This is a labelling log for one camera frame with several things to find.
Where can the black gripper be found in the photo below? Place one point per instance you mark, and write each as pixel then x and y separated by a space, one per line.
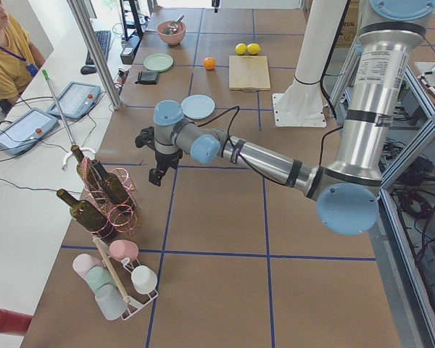
pixel 166 160

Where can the light blue plate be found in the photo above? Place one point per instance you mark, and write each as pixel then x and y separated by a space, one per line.
pixel 198 106

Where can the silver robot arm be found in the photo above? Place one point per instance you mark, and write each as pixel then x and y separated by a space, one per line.
pixel 345 191

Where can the light green plate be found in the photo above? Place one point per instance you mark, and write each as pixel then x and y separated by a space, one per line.
pixel 158 62

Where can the dark wine bottle upper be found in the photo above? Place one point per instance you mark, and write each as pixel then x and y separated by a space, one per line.
pixel 110 184

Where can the dark wine bottle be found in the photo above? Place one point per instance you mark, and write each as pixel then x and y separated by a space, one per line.
pixel 85 170
pixel 86 214
pixel 110 184

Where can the dark wine bottle lower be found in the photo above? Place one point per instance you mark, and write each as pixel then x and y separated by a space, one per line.
pixel 86 214

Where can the pink cup on rack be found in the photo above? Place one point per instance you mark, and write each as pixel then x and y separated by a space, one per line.
pixel 122 249

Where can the folded grey cloth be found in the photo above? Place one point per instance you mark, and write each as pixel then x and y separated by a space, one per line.
pixel 148 78

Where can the white cup on rack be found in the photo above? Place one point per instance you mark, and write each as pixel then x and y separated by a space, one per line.
pixel 144 279

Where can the far teach pendant tablet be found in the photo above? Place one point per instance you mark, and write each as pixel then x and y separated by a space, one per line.
pixel 77 99

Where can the teach pendant tablet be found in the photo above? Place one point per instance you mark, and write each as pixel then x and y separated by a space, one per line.
pixel 26 131
pixel 77 99

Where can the pale pink cup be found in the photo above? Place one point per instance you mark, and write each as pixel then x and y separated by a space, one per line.
pixel 84 262

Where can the mint green cup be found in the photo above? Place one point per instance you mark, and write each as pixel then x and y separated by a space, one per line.
pixel 97 277

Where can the orange mandarin fruit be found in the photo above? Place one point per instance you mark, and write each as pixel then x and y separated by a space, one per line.
pixel 209 63

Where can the black computer mouse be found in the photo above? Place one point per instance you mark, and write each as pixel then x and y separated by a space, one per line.
pixel 88 69

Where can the grey blue cup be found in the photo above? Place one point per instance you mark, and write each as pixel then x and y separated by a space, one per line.
pixel 110 302

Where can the wooden cutting board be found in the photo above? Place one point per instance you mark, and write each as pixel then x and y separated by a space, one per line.
pixel 249 73

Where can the pink bowl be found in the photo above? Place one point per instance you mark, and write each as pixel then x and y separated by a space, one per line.
pixel 171 37

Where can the near teach pendant tablet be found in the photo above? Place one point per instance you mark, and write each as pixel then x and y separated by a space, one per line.
pixel 26 131

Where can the black keyboard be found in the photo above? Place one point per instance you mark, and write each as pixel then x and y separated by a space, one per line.
pixel 103 38

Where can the metal scoop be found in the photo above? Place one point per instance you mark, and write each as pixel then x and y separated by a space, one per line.
pixel 173 26

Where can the metal rod green tip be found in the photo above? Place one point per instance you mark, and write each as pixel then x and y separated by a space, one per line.
pixel 59 109

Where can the lower yellow lemon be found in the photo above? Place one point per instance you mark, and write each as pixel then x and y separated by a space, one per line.
pixel 241 49

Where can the person in yellow shirt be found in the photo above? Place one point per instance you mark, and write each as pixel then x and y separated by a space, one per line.
pixel 20 59

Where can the red cylinder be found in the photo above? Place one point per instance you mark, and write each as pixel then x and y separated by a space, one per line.
pixel 14 323

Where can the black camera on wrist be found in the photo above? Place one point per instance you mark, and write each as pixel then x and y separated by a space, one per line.
pixel 145 138

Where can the copper wire bottle rack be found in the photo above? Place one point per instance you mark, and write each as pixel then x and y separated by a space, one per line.
pixel 121 216

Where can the white wire cup rack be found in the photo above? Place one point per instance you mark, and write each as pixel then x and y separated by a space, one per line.
pixel 122 281

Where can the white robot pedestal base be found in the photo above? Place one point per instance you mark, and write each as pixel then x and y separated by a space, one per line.
pixel 301 105

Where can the aluminium frame post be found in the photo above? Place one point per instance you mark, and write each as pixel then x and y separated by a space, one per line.
pixel 80 13

